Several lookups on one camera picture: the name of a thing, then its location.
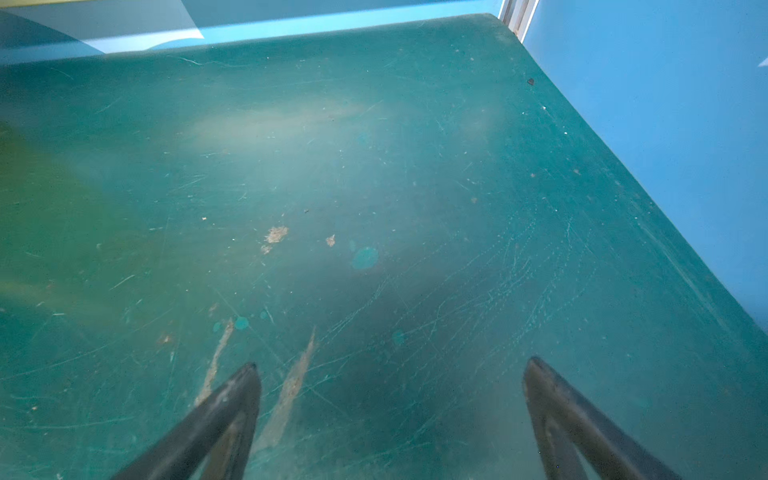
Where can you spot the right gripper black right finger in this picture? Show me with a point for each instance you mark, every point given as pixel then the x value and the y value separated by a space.
pixel 568 427

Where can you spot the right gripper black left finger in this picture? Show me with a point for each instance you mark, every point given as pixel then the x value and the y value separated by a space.
pixel 218 434

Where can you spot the right aluminium corner post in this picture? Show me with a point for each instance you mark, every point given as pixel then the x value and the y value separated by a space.
pixel 517 16

